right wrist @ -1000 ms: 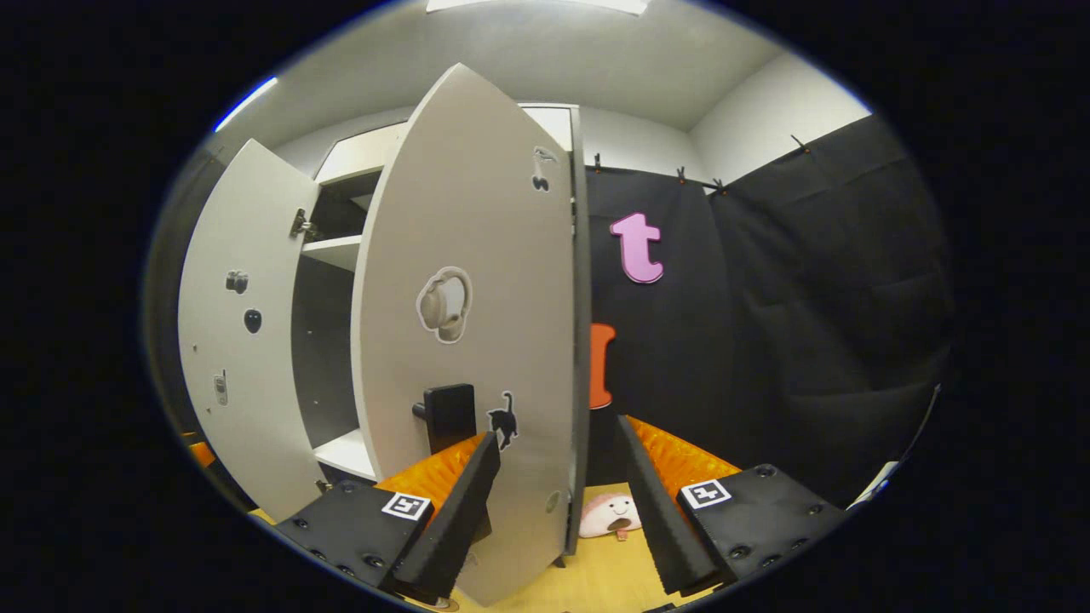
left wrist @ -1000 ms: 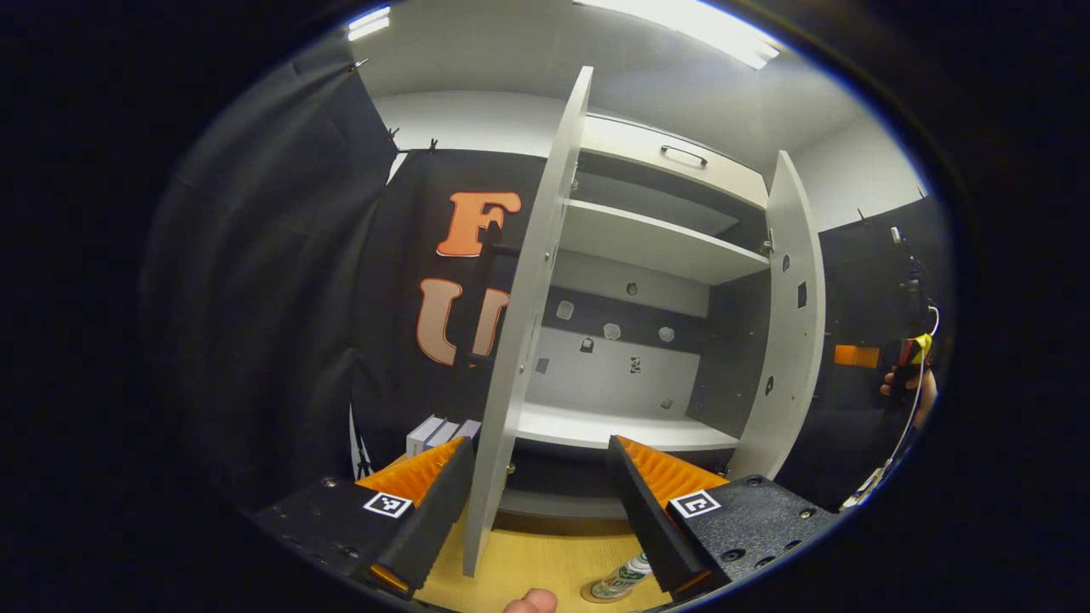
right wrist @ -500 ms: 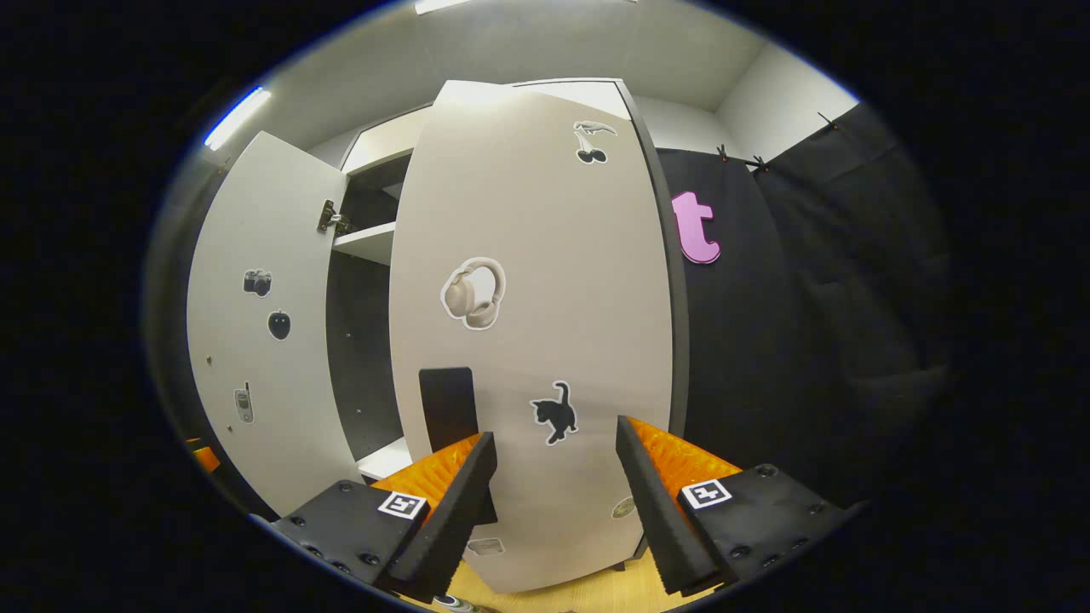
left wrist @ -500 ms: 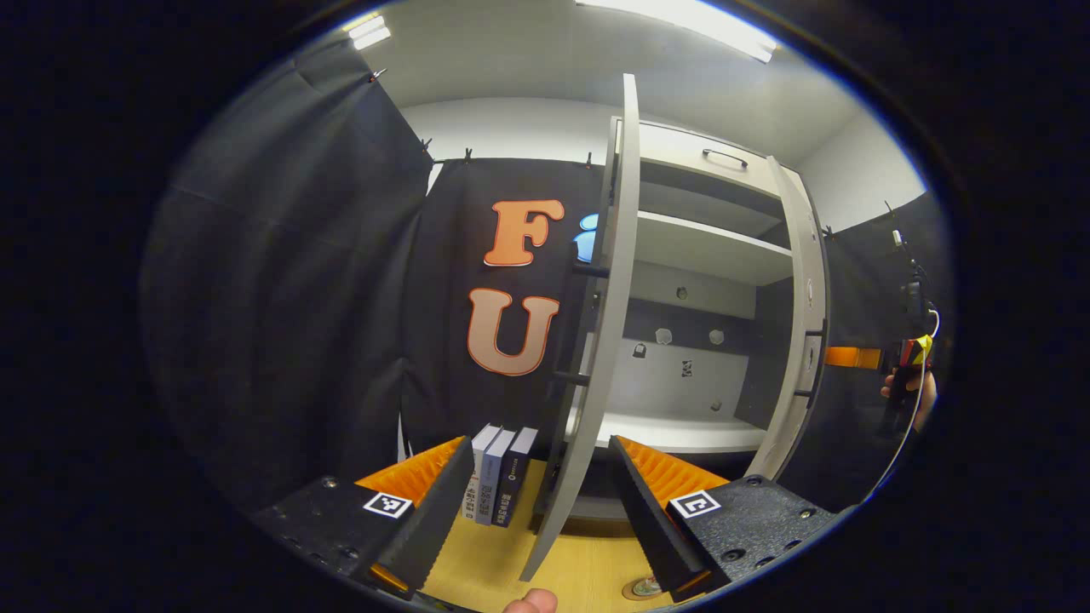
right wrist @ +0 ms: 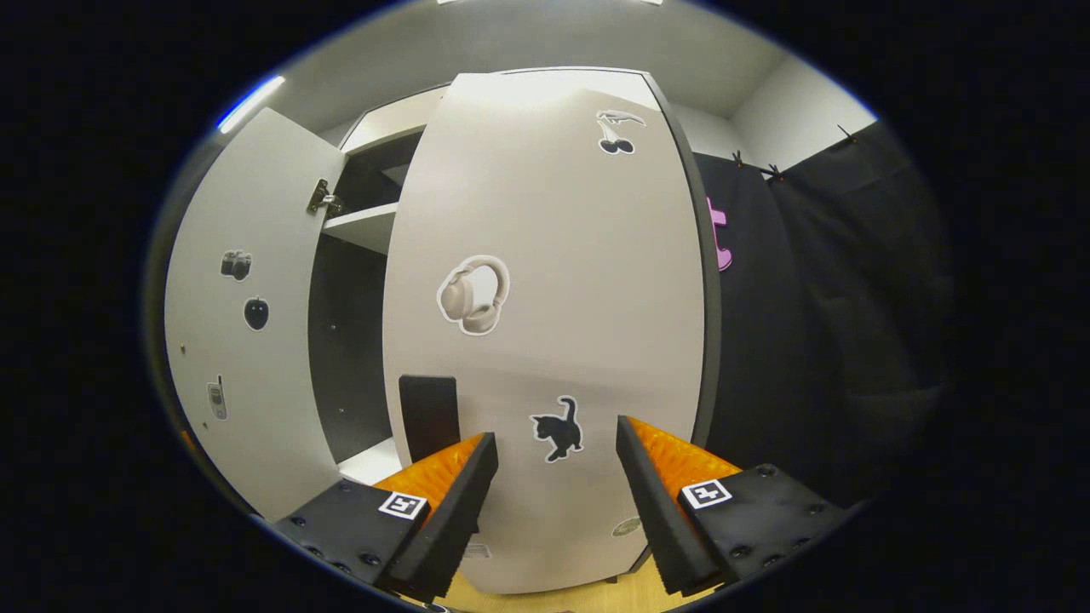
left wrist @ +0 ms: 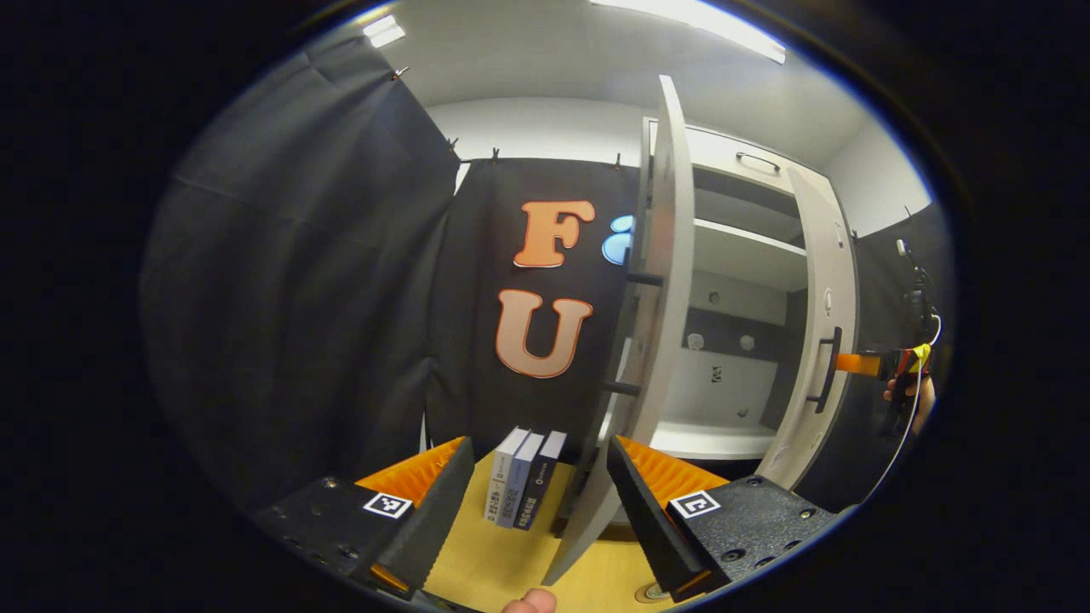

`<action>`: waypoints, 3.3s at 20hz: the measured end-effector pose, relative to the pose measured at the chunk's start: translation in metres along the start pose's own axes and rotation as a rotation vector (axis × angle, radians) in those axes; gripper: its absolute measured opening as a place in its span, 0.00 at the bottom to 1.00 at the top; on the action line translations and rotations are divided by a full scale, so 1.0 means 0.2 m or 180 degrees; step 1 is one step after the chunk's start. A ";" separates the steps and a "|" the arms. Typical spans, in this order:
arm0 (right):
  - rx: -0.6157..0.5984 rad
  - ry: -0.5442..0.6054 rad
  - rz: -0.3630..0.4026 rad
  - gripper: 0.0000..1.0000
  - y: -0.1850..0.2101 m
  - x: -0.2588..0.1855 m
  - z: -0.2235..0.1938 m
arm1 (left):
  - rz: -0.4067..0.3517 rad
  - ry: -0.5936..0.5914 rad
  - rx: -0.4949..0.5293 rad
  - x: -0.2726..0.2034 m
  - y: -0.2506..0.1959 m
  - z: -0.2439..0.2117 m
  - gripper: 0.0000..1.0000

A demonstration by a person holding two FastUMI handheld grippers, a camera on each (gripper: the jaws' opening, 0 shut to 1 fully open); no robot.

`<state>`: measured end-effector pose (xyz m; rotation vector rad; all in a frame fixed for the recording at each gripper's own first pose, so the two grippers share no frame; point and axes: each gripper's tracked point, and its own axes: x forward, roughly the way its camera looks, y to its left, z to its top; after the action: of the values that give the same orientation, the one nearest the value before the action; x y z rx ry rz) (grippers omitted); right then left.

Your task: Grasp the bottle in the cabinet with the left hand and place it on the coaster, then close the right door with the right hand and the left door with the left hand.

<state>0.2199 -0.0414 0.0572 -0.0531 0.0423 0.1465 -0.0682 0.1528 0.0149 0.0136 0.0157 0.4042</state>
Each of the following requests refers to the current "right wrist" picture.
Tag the long ceiling light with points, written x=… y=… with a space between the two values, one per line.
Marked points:
x=249 y=104

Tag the white door with camera sticker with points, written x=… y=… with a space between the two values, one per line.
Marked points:
x=255 y=383

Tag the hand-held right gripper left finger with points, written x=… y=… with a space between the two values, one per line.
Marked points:
x=451 y=519

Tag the white door with cat sticker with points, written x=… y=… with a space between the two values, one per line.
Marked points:
x=588 y=281

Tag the white cabinet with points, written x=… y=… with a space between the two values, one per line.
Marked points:
x=349 y=340

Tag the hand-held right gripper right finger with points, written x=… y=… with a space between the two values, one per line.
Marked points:
x=656 y=511

